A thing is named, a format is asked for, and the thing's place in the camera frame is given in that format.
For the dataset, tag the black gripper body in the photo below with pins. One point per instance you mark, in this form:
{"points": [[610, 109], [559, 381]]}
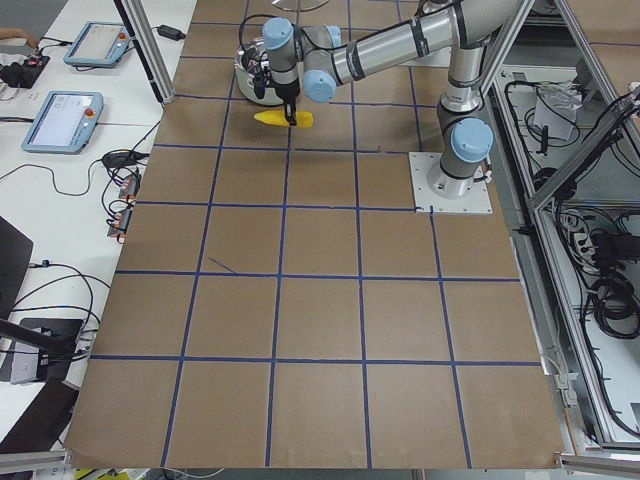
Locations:
{"points": [[288, 95]]}

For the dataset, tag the yellow corn cob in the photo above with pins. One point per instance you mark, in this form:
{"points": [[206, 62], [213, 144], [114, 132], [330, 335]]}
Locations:
{"points": [[303, 119]]}

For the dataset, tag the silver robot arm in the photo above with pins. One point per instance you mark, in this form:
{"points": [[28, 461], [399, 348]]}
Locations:
{"points": [[314, 61]]}

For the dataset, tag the white cooking pot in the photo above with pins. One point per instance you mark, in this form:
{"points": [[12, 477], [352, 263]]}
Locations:
{"points": [[250, 61]]}

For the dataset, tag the black power adapter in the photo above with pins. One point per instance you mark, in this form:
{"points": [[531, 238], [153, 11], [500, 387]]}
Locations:
{"points": [[171, 33]]}

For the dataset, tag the brown paper table mat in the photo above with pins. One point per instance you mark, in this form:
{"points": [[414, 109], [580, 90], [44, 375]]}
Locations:
{"points": [[279, 302]]}

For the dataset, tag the far blue teach pendant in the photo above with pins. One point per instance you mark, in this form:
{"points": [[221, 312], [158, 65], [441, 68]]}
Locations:
{"points": [[99, 44]]}

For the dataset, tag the blue teach pendant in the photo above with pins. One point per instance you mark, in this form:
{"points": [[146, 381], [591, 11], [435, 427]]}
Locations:
{"points": [[99, 44], [64, 123]]}

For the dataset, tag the small circuit boards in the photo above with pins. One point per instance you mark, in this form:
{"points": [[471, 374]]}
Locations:
{"points": [[120, 209]]}

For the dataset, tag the near blue teach pendant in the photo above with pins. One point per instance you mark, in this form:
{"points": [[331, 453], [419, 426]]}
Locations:
{"points": [[64, 123]]}

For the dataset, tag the black monitor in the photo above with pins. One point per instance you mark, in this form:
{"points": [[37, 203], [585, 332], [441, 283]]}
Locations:
{"points": [[16, 251]]}

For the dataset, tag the aluminium frame post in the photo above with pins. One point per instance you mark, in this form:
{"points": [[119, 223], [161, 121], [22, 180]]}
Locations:
{"points": [[136, 22]]}

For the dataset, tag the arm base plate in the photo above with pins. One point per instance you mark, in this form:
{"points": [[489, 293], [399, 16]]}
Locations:
{"points": [[434, 192]]}

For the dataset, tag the aluminium side frame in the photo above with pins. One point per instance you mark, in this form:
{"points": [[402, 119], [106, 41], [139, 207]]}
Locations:
{"points": [[567, 96]]}

